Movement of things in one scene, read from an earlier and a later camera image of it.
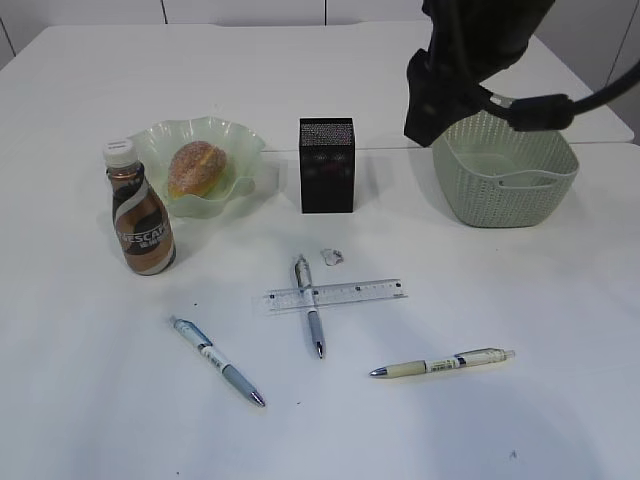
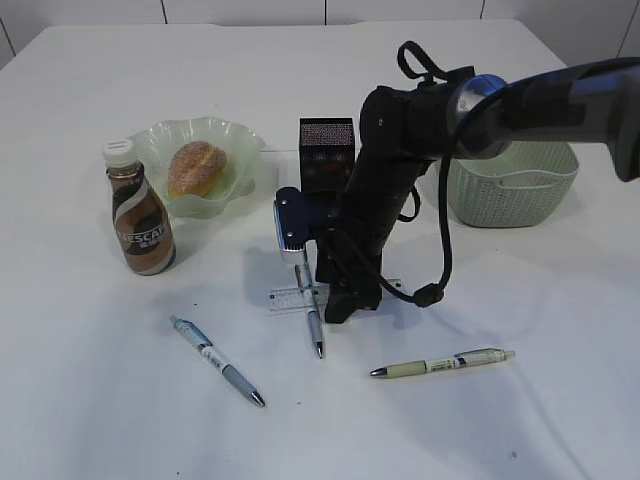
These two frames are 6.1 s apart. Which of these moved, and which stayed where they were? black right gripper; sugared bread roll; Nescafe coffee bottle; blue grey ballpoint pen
Moved: black right gripper
Stayed: blue grey ballpoint pen; sugared bread roll; Nescafe coffee bottle
